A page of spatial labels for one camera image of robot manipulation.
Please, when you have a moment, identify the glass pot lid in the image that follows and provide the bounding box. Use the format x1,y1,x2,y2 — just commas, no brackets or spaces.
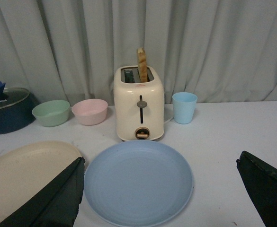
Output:
0,81,30,109

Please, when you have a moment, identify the cream toaster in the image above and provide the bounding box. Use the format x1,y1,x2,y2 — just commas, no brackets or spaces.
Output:
114,66,164,141

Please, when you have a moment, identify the cream plate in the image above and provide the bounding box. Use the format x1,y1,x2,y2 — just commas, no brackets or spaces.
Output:
0,141,81,222

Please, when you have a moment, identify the toast slice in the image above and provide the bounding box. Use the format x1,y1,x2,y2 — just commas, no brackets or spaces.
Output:
136,47,148,82

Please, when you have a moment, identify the green bowl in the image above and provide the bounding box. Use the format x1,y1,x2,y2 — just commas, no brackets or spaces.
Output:
32,100,70,127

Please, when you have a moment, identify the blue plate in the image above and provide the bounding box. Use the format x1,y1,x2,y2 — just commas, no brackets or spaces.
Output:
84,140,194,227

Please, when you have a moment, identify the dark blue saucepan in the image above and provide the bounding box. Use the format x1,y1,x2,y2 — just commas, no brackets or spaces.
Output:
0,92,39,134

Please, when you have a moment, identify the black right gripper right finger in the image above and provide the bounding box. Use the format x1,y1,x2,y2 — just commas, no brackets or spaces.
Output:
236,151,277,227

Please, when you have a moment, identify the pink bowl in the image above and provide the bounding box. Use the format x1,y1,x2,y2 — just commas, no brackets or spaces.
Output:
71,99,108,126

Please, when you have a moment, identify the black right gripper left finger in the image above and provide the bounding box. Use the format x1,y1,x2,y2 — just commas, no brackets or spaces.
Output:
0,157,85,227

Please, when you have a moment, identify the light blue cup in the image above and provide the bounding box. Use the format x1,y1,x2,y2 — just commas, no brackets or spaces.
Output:
172,92,197,124

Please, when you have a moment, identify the grey curtain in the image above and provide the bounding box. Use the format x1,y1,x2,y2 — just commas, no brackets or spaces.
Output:
0,0,277,104

